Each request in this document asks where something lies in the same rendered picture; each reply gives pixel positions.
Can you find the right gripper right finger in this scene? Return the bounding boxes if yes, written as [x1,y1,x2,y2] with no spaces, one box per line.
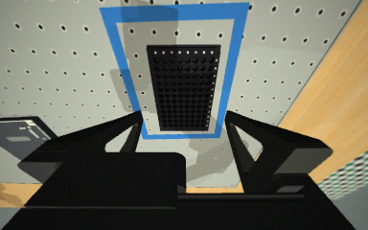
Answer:
[224,110,334,193]

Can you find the blue tape rectangle outline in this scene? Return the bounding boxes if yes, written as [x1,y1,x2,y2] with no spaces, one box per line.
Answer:
[99,2,250,140]

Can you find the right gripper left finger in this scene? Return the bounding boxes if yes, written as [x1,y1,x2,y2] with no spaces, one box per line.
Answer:
[36,110,143,152]

